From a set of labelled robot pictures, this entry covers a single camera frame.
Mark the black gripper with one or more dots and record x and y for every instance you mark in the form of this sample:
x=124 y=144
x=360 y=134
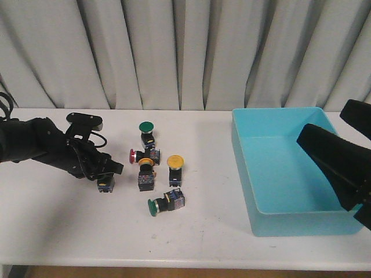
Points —
x=88 y=161

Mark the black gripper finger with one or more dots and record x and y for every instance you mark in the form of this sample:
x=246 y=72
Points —
x=344 y=164
x=357 y=114

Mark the red push button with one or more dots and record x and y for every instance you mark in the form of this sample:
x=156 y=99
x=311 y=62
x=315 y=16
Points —
x=151 y=153
x=106 y=183

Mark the yellow push button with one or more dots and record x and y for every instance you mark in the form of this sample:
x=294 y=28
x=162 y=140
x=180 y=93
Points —
x=175 y=165
x=146 y=176

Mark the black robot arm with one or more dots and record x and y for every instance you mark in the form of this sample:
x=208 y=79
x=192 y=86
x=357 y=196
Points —
x=39 y=139

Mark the turquoise plastic box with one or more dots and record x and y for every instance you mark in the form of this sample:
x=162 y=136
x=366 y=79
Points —
x=286 y=194

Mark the lying yellow push button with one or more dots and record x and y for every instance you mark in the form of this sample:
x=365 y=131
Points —
x=146 y=176

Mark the lying red push button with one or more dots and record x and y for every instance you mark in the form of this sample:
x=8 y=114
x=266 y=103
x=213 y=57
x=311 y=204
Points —
x=151 y=153

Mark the upright green push button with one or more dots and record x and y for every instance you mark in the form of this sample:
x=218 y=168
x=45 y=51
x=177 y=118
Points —
x=147 y=137

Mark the lying green push button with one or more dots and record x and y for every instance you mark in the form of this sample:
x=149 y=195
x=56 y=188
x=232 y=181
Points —
x=170 y=201

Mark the grey pleated curtain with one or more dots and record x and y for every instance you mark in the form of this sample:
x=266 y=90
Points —
x=185 y=55

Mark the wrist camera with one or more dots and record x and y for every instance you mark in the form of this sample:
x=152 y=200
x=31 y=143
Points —
x=84 y=121

